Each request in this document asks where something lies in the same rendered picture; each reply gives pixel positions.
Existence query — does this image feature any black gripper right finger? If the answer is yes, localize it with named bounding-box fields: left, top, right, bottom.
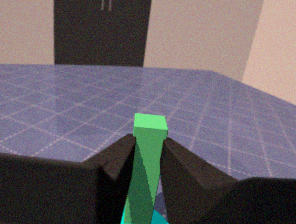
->
left=160, top=137, right=296, bottom=224

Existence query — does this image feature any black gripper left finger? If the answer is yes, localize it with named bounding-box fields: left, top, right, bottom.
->
left=0, top=134, right=136, bottom=224

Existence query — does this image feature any green rectangular post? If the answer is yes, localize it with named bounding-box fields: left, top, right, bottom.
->
left=124, top=113, right=168, bottom=224

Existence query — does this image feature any cyan circle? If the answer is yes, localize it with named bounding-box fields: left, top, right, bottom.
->
left=121, top=209, right=168, bottom=224

